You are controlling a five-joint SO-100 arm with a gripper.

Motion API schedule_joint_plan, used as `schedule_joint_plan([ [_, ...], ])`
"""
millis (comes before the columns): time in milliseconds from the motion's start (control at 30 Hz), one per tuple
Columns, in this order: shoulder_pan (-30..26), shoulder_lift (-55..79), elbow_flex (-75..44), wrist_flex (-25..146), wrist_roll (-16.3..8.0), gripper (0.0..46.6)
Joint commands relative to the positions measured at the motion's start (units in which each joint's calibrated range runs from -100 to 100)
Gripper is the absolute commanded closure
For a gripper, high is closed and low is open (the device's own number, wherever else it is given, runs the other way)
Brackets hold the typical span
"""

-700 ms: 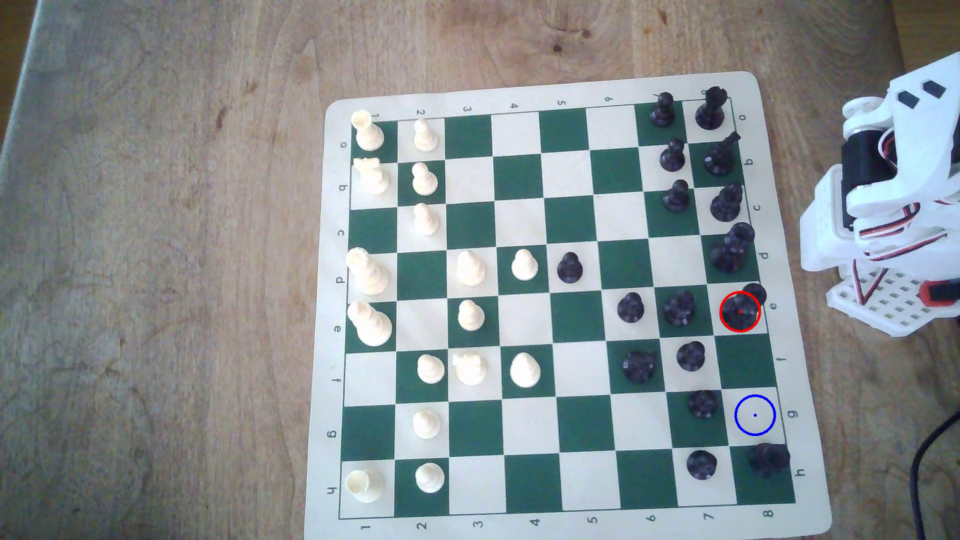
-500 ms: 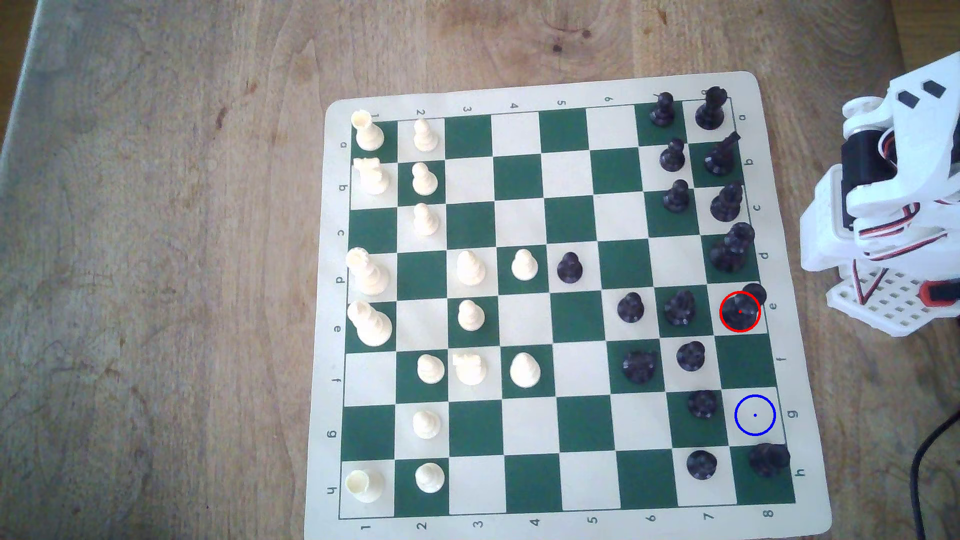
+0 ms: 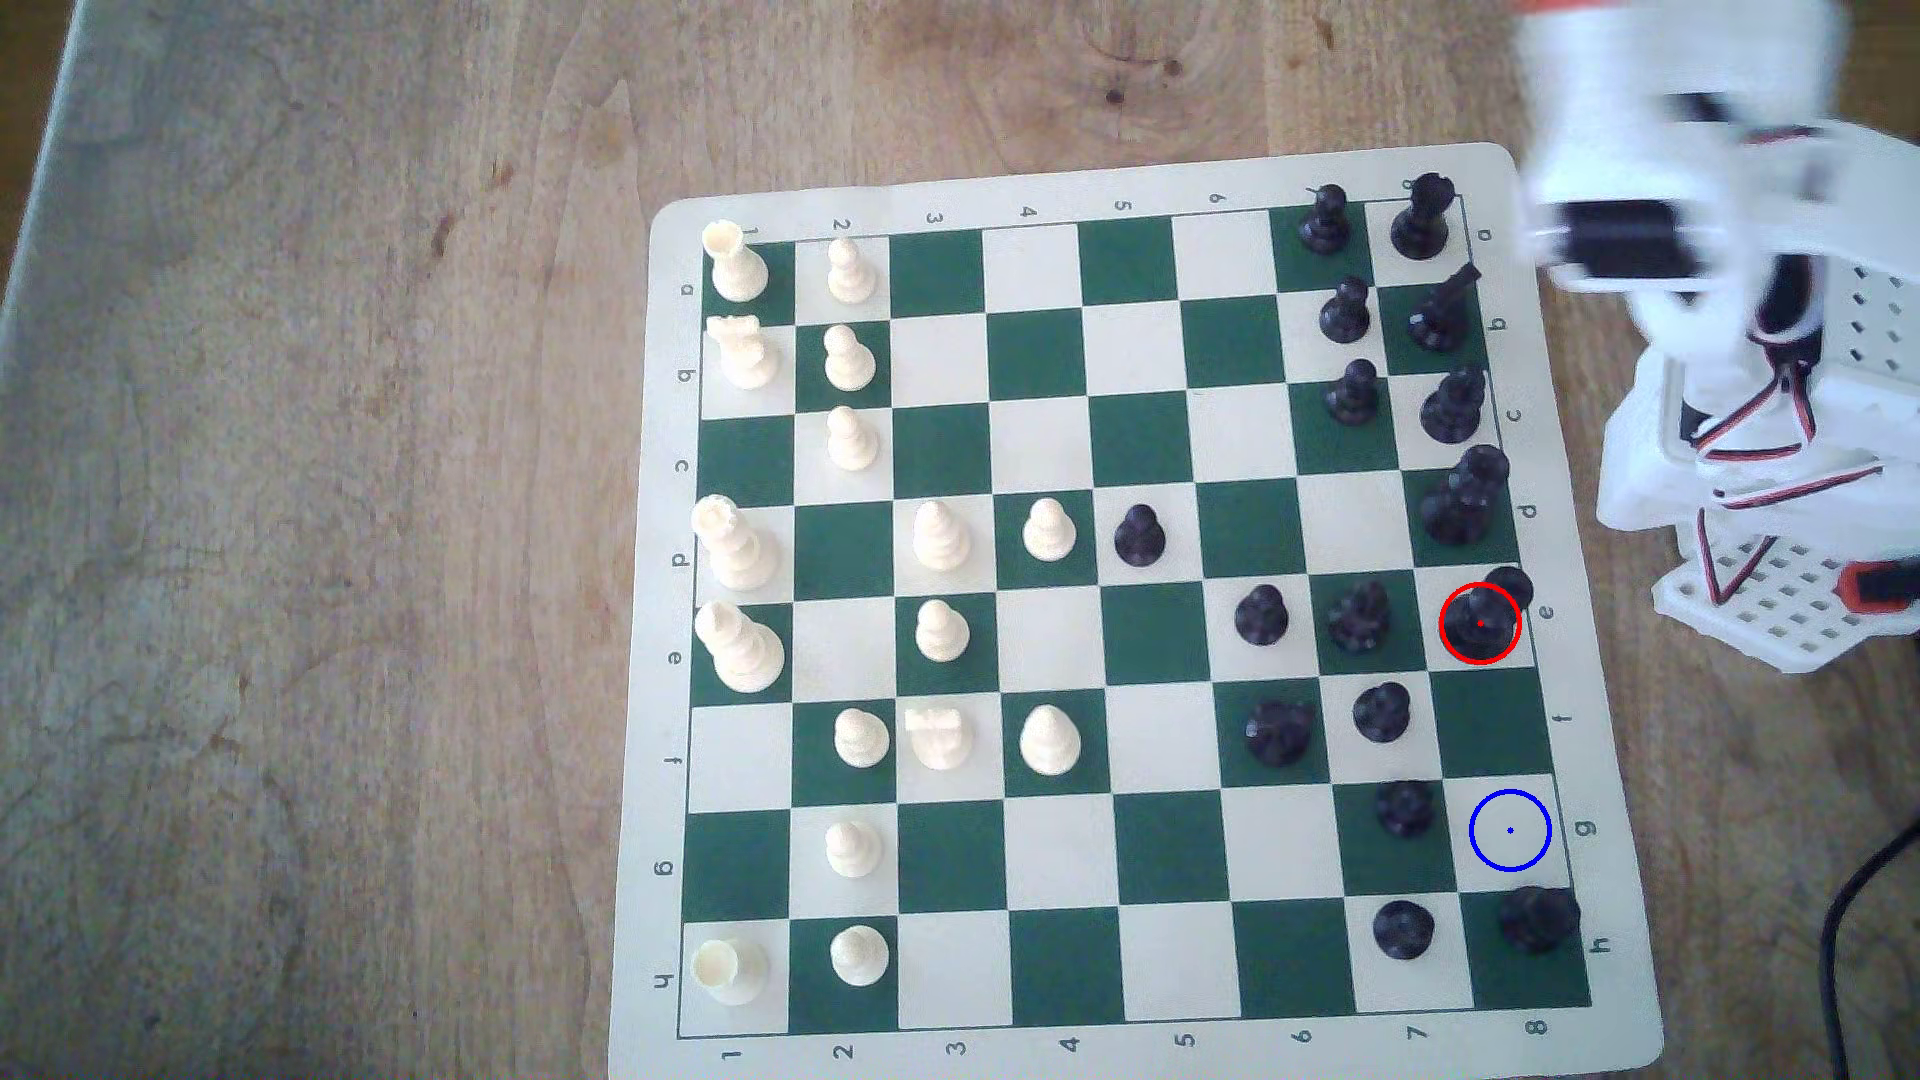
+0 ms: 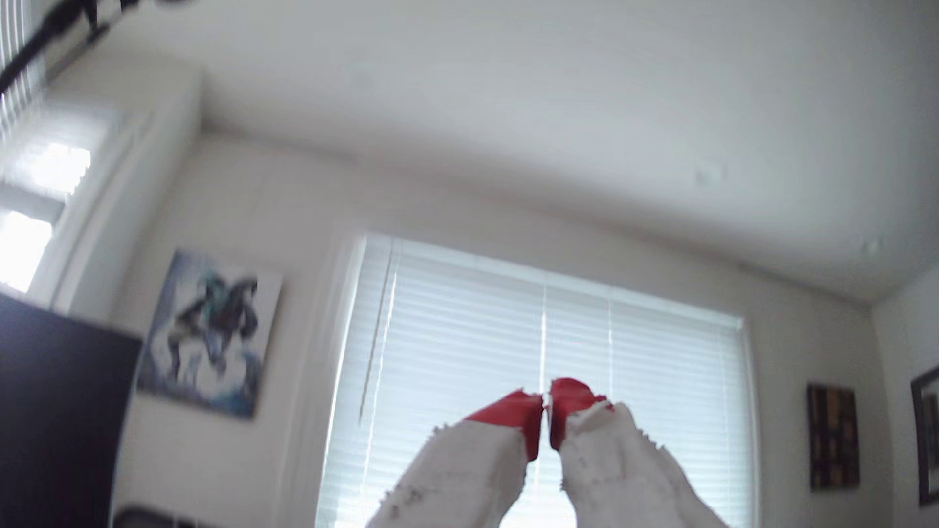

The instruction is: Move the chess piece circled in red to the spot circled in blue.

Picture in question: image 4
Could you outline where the blue horse wall painting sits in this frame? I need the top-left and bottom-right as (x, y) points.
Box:
(137, 249), (284, 420)

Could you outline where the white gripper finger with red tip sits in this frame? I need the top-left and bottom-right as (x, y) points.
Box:
(365, 390), (544, 528)
(549, 377), (732, 528)

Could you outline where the small dark wall picture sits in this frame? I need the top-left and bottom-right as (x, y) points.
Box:
(807, 383), (861, 491)

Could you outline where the blind tilt wand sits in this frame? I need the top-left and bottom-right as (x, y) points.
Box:
(358, 242), (399, 425)

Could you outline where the black overhead camera boom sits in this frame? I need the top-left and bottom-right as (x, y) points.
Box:
(0, 0), (193, 96)

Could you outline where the dark monitor screen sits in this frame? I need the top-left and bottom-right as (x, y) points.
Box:
(0, 292), (144, 528)

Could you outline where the black framed wall picture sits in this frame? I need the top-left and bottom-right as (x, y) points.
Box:
(910, 364), (939, 507)

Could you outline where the large white window blind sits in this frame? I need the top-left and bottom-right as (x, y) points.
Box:
(315, 233), (760, 528)

